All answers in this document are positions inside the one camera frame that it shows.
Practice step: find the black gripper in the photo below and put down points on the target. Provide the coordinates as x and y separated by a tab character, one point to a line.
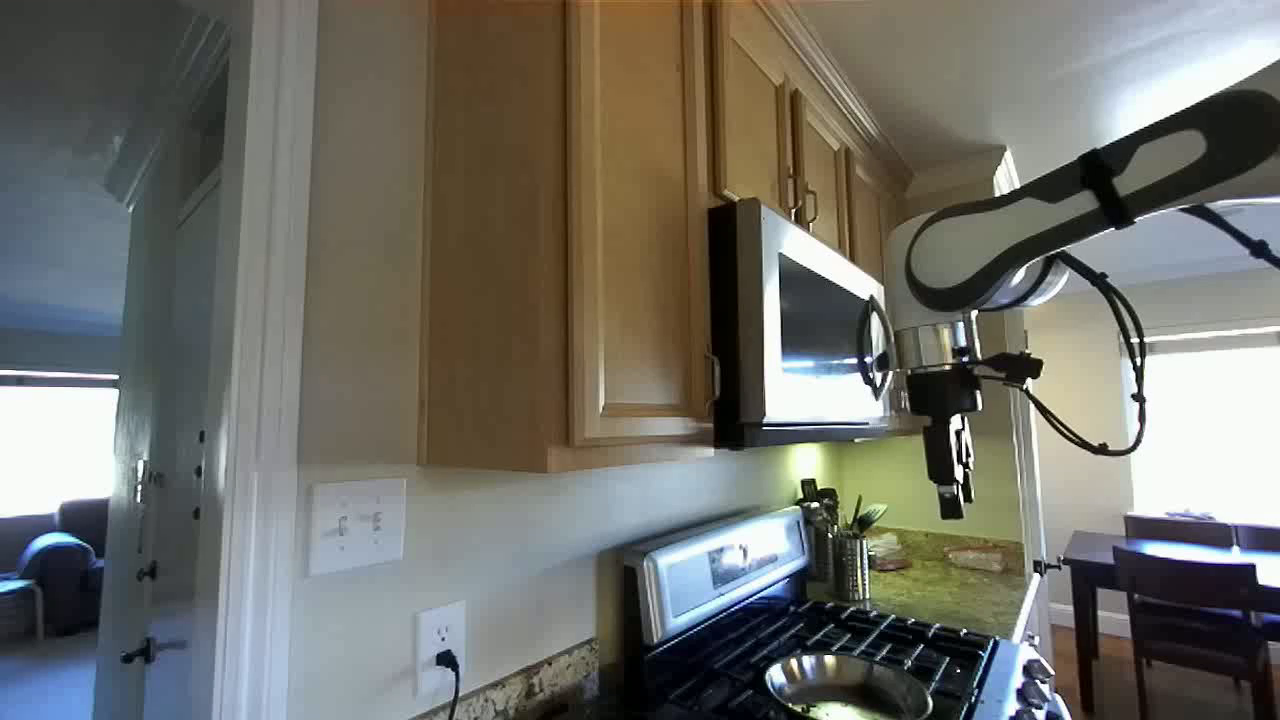
950	447

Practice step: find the tall light wooden cabinet door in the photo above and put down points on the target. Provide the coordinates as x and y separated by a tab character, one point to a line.
643	264

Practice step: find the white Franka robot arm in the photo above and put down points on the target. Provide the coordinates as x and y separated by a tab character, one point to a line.
1015	246

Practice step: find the narrow wooden cabinet door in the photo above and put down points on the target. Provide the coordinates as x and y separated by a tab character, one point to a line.
865	214

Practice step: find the small wooden cabinet door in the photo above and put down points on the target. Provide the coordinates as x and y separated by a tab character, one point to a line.
751	123
827	166

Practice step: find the wooden cabinet side panel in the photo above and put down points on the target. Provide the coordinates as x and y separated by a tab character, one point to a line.
499	242

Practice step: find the metal utensil holder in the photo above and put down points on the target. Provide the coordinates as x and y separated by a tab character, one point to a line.
850	564

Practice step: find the metal frying pan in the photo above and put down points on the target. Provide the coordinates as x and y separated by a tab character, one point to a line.
840	683

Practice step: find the stainless steel gas stove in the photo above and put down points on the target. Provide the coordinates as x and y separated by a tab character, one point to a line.
744	587

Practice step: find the dark wooden dining chair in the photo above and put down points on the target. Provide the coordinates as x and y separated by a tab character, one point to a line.
1187	604
1175	531

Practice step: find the stainless steel microwave oven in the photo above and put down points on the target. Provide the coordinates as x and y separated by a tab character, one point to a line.
800	335

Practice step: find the dark wooden dining table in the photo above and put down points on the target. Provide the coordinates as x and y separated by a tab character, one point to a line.
1175	561

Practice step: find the white interior door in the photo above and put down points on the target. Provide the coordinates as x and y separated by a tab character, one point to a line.
164	440

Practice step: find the blue armchair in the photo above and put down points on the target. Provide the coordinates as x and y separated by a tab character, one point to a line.
55	573

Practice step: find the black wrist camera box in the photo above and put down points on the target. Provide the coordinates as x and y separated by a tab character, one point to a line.
947	388

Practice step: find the white wall power outlet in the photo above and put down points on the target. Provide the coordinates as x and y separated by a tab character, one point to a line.
441	635

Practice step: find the white light switch plate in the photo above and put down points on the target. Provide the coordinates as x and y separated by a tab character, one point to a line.
358	527

